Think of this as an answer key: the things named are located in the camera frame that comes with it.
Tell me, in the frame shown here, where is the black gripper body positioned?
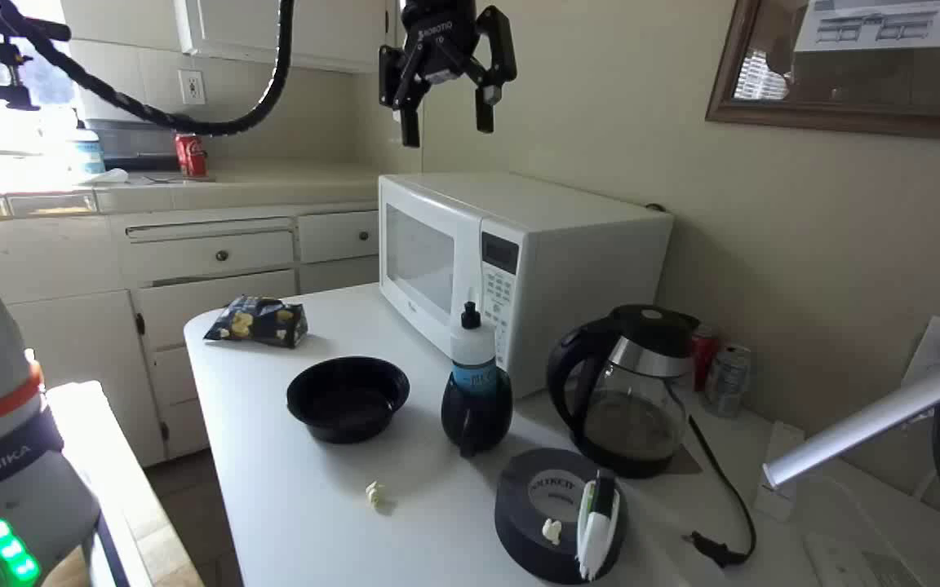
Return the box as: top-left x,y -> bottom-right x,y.
378,0 -> 521,109

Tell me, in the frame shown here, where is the white green brush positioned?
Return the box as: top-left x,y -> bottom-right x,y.
574,474 -> 620,581

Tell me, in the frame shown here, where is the white microwave oven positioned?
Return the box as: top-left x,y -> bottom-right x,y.
378,174 -> 672,397

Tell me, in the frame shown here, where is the red soda can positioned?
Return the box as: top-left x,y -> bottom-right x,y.
175,133 -> 209,178

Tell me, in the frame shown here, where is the dark snack bag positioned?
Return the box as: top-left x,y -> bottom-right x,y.
206,297 -> 308,348

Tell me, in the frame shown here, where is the black plastic bowl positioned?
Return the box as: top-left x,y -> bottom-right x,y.
289,357 -> 411,443

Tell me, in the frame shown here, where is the black blue squeeze bottle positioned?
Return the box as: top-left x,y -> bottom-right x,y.
442,301 -> 514,456

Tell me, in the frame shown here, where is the glass electric kettle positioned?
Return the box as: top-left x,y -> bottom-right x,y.
544,305 -> 699,480

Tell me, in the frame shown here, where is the white kitchen cabinet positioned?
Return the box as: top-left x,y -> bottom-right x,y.
0,174 -> 376,465

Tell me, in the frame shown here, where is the silver can behind kettle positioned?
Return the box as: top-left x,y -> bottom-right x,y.
704,344 -> 756,418

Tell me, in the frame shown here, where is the white tube rod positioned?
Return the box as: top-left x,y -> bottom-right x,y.
765,364 -> 940,490

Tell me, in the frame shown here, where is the black corrugated cable hose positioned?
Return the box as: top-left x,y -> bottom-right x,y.
0,0 -> 296,139

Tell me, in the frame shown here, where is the framed wall picture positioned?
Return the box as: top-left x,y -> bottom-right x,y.
704,0 -> 940,139

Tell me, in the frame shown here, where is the black camera stand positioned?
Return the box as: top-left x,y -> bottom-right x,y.
0,6 -> 72,113

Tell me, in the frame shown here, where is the black kettle power cord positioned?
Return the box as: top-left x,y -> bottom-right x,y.
684,410 -> 765,572

